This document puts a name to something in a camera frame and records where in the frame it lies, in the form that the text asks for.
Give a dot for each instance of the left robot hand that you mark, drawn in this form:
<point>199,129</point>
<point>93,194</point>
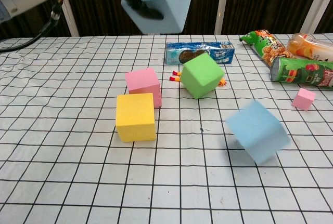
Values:
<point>141,7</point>

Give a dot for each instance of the large pink foam cube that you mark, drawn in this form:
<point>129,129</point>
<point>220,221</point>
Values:
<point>143,82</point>

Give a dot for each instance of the green foam cube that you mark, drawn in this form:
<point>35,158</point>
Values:
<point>201,76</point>

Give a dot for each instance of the yellow foam cube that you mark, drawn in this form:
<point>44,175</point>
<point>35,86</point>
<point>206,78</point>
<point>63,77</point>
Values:
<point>135,117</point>

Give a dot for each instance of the yellow rubber chicken toy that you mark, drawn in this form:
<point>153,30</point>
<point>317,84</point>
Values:
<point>175,78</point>

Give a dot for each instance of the blue cookie box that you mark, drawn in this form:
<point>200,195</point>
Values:
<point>223,52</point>

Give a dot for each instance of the green snack bag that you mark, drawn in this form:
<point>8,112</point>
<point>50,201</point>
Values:
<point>268,46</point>

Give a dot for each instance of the green chips can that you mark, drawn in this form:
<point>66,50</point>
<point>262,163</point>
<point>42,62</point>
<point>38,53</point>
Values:
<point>301,74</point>

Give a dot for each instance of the white grid tablecloth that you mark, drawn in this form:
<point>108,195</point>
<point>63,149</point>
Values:
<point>104,177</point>

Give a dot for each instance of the orange juice bottle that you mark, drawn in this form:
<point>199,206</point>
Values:
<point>312,47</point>

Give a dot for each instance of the small pink foam cube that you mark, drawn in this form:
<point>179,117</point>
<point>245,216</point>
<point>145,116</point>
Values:
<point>303,99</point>

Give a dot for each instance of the white partition frame post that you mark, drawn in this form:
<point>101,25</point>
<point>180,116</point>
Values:
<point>316,5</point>
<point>222,3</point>
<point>71,24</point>

